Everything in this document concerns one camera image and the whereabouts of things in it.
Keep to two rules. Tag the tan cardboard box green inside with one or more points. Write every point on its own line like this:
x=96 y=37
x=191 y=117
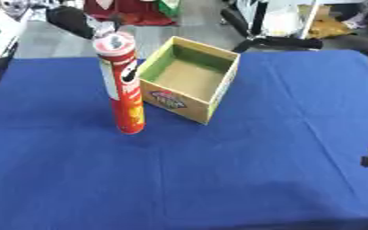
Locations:
x=192 y=78

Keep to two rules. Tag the yellow crumpled cloth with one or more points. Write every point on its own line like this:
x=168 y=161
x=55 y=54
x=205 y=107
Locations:
x=326 y=27

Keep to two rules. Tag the black office chair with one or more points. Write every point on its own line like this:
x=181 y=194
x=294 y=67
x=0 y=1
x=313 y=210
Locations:
x=265 y=33

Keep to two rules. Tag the red cylindrical chips can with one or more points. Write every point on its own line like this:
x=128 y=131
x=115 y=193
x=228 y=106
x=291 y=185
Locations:
x=127 y=90

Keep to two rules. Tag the red cloth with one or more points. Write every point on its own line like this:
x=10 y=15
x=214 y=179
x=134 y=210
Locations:
x=132 y=10

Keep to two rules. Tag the black bag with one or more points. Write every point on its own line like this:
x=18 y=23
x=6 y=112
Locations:
x=69 y=19

